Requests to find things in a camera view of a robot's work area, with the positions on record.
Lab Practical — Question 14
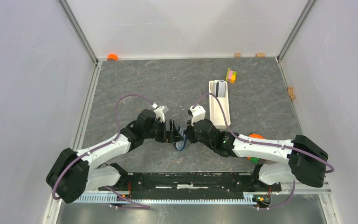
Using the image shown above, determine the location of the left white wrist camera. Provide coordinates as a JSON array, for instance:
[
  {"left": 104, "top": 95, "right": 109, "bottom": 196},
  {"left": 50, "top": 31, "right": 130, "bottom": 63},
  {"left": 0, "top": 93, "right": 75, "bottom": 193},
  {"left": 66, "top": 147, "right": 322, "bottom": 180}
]
[{"left": 152, "top": 103, "right": 169, "bottom": 123}]

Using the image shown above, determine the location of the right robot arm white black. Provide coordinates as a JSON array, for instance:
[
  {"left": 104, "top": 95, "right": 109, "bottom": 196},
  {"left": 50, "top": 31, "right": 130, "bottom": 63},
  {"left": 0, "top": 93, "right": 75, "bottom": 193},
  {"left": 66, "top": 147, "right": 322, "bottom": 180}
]
[{"left": 184, "top": 119, "right": 328, "bottom": 190}]

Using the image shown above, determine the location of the curved wooden piece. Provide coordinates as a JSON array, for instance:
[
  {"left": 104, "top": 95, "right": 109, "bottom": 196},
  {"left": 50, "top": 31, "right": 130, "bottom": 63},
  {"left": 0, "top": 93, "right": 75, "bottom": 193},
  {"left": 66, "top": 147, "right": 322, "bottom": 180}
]
[{"left": 287, "top": 86, "right": 296, "bottom": 100}]

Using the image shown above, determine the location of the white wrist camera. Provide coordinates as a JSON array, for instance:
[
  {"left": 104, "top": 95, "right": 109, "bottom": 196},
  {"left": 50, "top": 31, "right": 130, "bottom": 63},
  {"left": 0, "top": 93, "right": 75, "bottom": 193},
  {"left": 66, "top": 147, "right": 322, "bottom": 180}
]
[
  {"left": 187, "top": 105, "right": 206, "bottom": 126},
  {"left": 152, "top": 103, "right": 169, "bottom": 123}
]

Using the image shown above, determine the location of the green toy block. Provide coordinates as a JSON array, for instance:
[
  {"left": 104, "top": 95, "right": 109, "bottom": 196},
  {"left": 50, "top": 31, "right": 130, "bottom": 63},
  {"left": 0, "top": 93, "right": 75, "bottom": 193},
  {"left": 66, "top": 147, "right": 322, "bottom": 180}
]
[{"left": 247, "top": 157, "right": 259, "bottom": 164}]

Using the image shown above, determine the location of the orange round cap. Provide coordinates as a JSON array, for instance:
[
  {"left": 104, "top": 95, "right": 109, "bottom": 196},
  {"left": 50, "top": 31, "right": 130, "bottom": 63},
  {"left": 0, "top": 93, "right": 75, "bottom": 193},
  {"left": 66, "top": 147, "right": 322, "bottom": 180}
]
[{"left": 107, "top": 54, "right": 118, "bottom": 61}]

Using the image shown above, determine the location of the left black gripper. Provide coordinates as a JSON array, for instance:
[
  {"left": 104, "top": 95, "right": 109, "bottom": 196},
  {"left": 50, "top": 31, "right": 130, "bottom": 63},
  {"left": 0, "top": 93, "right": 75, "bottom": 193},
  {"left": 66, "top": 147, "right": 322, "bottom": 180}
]
[{"left": 143, "top": 119, "right": 183, "bottom": 143}]

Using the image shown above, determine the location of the white cable comb rail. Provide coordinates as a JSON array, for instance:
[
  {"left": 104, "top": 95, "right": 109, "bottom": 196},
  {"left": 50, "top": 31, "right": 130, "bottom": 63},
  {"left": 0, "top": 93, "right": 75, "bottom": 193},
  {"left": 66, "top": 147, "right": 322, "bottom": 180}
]
[{"left": 74, "top": 192, "right": 256, "bottom": 205}]

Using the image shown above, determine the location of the wooden block left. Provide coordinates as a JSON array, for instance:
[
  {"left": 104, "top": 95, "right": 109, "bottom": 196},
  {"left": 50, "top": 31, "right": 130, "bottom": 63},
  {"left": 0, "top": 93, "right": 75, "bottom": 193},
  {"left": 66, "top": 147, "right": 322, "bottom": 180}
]
[{"left": 234, "top": 52, "right": 241, "bottom": 58}]

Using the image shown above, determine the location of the colourful toy block stack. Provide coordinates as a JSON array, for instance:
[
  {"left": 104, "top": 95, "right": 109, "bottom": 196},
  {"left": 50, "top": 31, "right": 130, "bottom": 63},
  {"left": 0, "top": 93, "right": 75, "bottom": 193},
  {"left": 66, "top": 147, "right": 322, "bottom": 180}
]
[{"left": 225, "top": 68, "right": 237, "bottom": 83}]

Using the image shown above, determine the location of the white plastic tray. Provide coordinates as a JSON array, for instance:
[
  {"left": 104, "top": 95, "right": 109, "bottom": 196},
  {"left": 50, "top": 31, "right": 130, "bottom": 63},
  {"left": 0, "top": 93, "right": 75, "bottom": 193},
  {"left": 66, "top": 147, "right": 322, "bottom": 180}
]
[{"left": 208, "top": 80, "right": 231, "bottom": 130}]

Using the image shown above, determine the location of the orange plastic ring toy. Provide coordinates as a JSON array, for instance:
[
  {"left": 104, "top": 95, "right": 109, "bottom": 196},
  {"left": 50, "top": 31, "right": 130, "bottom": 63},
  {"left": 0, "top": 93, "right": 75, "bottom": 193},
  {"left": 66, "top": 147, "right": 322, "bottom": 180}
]
[{"left": 246, "top": 133, "right": 265, "bottom": 161}]

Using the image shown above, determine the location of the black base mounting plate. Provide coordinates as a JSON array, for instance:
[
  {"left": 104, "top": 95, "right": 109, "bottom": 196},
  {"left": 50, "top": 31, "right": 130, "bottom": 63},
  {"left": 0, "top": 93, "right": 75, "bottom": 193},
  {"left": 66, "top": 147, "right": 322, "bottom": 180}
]
[{"left": 111, "top": 172, "right": 282, "bottom": 200}]

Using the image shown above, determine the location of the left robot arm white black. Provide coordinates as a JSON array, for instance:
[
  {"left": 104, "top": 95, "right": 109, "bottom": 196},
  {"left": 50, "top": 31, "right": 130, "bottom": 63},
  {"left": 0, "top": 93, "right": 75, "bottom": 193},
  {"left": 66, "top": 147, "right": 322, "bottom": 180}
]
[{"left": 46, "top": 106, "right": 183, "bottom": 203}]

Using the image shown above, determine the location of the blue card holder wallet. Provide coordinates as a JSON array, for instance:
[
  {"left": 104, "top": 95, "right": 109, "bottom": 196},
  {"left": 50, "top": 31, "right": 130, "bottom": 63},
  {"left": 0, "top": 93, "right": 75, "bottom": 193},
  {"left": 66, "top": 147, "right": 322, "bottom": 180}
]
[{"left": 173, "top": 126, "right": 187, "bottom": 151}]

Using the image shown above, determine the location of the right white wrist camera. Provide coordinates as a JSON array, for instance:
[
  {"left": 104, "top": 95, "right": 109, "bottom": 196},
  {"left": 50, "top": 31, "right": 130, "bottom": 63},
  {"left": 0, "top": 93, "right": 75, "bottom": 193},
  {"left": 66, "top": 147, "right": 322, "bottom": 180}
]
[{"left": 187, "top": 105, "right": 206, "bottom": 126}]

